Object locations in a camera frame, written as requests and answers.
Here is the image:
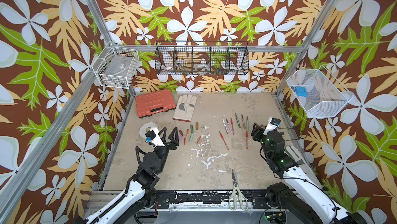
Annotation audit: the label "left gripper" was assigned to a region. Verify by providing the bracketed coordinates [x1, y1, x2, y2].
[153, 127, 177, 173]

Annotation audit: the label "light green pen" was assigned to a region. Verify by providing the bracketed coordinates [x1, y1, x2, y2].
[246, 116, 249, 132]

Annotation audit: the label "brown orange pen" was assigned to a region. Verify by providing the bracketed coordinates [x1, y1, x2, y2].
[242, 114, 247, 131]

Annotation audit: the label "pink pen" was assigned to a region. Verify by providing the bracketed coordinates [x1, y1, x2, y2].
[225, 118, 233, 134]

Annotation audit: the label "brown white marker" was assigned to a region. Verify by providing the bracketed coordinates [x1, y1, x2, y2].
[222, 117, 228, 134]

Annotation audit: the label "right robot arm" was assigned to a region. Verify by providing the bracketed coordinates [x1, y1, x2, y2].
[251, 122, 366, 224]

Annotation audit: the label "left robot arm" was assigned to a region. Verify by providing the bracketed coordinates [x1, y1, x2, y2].
[73, 127, 179, 224]

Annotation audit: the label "white tape roll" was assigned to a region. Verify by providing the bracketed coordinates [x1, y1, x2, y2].
[139, 122, 158, 139]

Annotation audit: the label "beige work glove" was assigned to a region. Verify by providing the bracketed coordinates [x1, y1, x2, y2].
[173, 94, 197, 122]

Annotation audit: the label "red plastic tool case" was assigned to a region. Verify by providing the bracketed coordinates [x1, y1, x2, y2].
[135, 89, 176, 118]

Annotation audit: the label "blue object in basket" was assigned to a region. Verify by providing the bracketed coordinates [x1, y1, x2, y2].
[294, 86, 308, 98]

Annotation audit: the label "white mesh basket right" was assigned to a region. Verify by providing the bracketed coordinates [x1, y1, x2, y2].
[286, 66, 353, 119]

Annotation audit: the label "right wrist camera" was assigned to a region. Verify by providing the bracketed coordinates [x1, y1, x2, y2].
[263, 117, 281, 135]

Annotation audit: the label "white-handled scissors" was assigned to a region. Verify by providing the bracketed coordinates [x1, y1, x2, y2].
[228, 169, 249, 211]

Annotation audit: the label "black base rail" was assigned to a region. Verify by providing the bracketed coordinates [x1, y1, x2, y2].
[141, 189, 270, 210]

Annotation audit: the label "black wire basket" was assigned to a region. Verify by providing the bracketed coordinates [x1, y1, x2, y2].
[154, 41, 250, 75]

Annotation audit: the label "white wire basket left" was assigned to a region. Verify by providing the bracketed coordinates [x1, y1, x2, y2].
[93, 42, 140, 89]

